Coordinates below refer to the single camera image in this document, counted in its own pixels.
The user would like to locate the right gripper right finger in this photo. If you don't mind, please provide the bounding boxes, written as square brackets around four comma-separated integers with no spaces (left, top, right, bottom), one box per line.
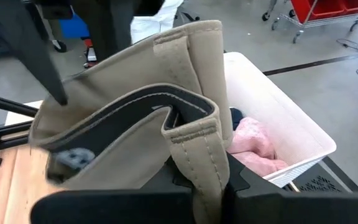
[225,153,358,224]

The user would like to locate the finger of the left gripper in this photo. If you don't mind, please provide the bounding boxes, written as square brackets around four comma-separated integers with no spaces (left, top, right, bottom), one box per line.
[72,0,135,62]
[0,0,69,106]

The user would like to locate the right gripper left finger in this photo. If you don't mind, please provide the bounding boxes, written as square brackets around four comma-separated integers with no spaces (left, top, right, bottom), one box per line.
[30,161,198,224]

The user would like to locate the beige trousers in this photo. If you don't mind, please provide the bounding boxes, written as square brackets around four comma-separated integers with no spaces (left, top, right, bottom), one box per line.
[28,19,234,224]

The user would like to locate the pink fuzzy garment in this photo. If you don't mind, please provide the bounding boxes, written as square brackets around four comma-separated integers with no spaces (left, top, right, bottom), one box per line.
[227,116,288,178]

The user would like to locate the white plastic woven basket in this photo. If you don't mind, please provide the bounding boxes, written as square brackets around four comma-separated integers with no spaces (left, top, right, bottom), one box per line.
[222,51,337,189]

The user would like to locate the navy blue garment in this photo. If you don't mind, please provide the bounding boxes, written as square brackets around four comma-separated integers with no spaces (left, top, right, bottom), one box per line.
[230,107,244,131]

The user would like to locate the blue bin wheeled cart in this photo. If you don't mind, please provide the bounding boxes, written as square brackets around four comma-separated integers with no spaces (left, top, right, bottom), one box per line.
[52,12,91,54]

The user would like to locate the red and white device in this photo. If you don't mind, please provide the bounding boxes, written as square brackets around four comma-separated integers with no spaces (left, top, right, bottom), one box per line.
[82,37,99,69]

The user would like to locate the white rounded object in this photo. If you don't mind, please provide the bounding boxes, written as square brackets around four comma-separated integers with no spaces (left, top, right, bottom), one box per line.
[131,0,185,44]

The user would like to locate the black chair base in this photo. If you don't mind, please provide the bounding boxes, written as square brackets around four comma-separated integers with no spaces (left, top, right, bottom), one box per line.
[175,9,201,22]

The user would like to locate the black metal table frame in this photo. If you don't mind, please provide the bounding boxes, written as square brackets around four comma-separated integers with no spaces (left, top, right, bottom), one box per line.
[0,90,40,203]

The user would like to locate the red bin wire cart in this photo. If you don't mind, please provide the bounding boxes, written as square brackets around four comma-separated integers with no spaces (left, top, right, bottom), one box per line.
[261,0,358,44]

